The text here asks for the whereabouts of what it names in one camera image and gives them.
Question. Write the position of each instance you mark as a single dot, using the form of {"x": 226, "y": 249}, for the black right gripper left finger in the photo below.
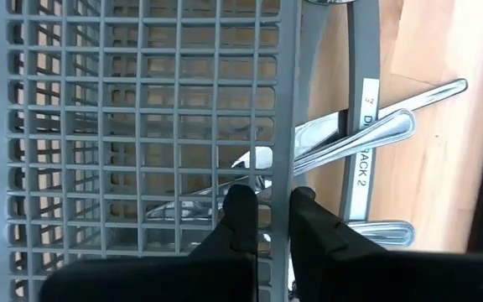
{"x": 162, "y": 281}

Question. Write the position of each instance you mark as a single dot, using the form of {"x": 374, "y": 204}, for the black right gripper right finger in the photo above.
{"x": 392, "y": 281}

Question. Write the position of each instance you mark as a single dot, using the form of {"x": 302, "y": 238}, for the silver spoon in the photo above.
{"x": 262, "y": 157}

